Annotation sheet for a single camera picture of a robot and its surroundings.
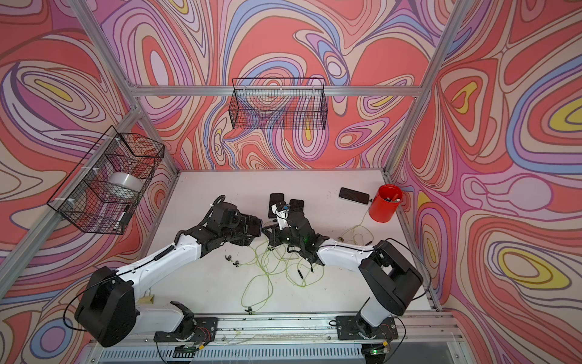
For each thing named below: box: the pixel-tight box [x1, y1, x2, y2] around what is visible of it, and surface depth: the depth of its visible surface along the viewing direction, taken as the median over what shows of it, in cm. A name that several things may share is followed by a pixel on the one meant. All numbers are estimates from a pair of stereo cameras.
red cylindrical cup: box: [368, 183, 404, 223], surface depth 98 cm
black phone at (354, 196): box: [338, 186, 370, 205], surface depth 113 cm
